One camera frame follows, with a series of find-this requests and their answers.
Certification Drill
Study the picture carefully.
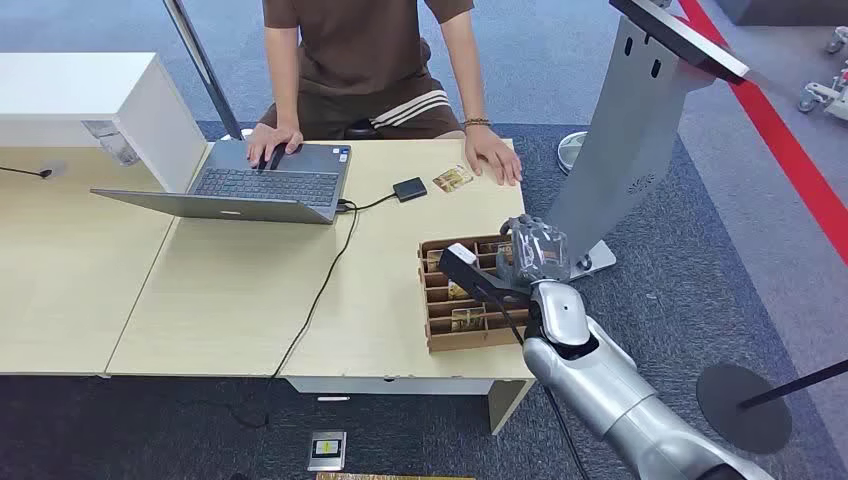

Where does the person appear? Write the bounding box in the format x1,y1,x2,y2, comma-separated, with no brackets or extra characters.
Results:
258,0,478,142

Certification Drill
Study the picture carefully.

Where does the black laptop cable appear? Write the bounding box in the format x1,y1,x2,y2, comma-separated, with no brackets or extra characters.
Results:
228,192,400,431

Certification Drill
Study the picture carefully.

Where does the grey laptop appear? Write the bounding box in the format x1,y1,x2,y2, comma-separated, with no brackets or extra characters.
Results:
90,140,353,227

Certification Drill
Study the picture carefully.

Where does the grey kiosk stand with screen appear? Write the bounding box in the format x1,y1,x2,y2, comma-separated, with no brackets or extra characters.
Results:
544,0,752,282

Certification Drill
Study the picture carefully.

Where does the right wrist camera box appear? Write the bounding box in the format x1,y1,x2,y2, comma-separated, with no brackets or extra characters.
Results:
437,243,533,313

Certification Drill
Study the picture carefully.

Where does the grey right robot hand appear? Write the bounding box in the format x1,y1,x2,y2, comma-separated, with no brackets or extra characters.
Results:
496,213,573,290

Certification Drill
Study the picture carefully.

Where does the black card reader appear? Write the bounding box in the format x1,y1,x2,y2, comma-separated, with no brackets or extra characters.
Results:
392,176,429,204

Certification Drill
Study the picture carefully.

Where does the person's left hand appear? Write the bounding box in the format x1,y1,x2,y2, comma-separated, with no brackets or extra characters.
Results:
463,124,525,188

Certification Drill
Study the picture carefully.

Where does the white cabinet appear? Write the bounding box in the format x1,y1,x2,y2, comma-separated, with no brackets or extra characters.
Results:
0,52,209,195

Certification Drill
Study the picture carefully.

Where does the black thin desk cable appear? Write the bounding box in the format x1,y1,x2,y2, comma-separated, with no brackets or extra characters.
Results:
0,165,54,181

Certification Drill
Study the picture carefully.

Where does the metal desk clamp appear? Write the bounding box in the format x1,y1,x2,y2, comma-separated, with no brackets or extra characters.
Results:
82,120,142,168

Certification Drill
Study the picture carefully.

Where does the cardboard card organizer box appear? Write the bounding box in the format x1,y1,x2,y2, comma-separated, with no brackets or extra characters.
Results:
417,233,535,354

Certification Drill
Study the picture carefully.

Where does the person's right hand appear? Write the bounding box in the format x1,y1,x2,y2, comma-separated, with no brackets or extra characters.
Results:
246,123,305,171

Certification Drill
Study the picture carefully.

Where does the black stool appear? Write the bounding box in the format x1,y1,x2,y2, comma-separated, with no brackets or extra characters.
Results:
343,119,383,141

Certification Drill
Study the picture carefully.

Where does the white desk frame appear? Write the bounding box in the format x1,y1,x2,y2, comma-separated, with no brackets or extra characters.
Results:
286,375,536,437

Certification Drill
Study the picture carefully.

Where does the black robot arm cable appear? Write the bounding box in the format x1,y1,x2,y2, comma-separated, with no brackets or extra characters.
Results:
485,291,592,480

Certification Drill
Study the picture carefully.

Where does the black stanchion with round base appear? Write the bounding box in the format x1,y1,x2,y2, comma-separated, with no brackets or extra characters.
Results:
696,358,848,456

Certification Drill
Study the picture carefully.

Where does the white round floor base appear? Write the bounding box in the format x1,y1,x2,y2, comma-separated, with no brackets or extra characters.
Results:
556,131,590,176

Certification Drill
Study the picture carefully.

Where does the grey wheeled cart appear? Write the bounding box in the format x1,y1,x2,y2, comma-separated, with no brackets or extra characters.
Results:
797,62,848,123

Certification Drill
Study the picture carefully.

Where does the dark grey platform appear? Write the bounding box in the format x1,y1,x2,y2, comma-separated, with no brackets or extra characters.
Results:
712,0,848,28

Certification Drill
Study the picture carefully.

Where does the small white floor device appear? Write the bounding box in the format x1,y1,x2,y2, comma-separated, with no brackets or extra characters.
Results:
307,431,348,473

